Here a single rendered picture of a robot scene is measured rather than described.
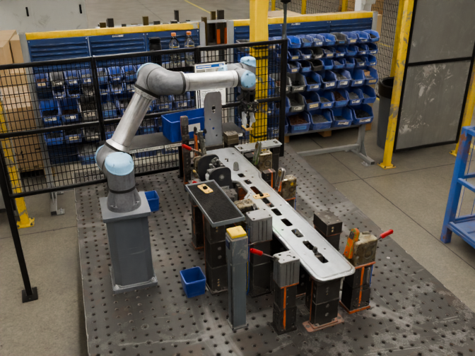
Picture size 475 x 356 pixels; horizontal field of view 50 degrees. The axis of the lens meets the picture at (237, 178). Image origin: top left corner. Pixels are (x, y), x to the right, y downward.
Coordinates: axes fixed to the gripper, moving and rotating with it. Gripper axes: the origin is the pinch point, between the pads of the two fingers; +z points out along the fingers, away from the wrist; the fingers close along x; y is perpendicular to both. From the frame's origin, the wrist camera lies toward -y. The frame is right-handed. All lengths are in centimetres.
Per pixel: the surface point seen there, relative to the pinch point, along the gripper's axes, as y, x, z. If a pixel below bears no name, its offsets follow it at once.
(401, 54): -155, 215, 17
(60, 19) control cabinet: -651, -63, 39
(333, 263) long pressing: 89, 2, 28
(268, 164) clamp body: -13.7, 18.4, 32.5
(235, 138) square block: -45, 9, 26
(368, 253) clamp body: 87, 19, 29
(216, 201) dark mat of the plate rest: 51, -34, 12
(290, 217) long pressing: 50, 2, 29
